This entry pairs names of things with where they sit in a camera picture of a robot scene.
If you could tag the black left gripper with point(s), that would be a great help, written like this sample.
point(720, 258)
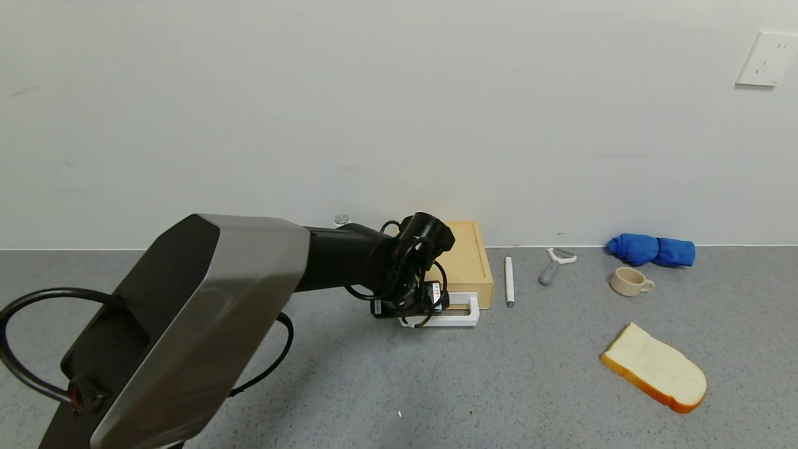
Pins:
point(408, 304)

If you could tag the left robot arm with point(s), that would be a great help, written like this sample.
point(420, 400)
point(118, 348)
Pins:
point(218, 312)

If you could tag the yellow drawer case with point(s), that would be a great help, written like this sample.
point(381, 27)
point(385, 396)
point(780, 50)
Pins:
point(467, 262)

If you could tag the white marker pen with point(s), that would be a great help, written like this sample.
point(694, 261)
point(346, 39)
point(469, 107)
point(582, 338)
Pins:
point(509, 280)

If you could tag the white milk bottle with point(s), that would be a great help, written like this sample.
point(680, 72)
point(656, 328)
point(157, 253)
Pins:
point(341, 219)

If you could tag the beige cup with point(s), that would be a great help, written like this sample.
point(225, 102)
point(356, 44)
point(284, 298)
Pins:
point(626, 284)

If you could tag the blue folded cloth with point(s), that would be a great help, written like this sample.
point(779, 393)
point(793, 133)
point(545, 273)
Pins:
point(648, 251)

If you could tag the bread slice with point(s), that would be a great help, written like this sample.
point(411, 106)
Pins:
point(654, 368)

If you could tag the white wall socket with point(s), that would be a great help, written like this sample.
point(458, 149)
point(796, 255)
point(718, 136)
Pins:
point(767, 59)

